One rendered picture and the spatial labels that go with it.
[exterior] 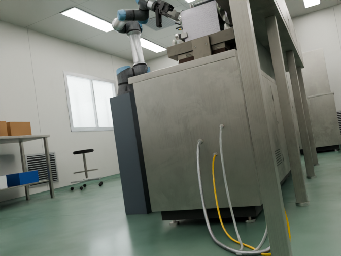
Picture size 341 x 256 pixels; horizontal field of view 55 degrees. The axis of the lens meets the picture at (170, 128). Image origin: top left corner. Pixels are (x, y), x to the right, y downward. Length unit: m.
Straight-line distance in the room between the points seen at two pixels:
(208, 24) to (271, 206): 1.27
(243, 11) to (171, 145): 0.89
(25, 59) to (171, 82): 4.38
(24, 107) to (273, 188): 4.94
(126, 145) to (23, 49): 3.87
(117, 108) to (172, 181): 0.89
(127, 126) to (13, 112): 3.33
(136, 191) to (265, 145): 1.48
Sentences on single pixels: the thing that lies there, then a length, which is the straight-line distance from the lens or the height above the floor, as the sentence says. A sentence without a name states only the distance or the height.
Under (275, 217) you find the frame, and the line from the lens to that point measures 1.19.
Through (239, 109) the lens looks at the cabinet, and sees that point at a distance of 1.70.
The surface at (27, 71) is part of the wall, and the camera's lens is 5.95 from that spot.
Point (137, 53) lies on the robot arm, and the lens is 2.68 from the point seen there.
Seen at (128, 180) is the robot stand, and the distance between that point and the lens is 2.50.
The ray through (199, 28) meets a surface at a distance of 2.12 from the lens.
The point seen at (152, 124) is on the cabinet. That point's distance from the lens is 1.89.
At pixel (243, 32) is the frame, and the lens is 1.21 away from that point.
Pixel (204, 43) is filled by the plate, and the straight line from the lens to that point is 1.85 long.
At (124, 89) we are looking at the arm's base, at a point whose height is 0.94.
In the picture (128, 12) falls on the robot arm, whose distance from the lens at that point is 2.39.
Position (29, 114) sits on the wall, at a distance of 5.75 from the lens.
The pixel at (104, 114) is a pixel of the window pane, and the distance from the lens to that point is 7.27.
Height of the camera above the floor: 0.45
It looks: 3 degrees up
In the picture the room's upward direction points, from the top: 9 degrees counter-clockwise
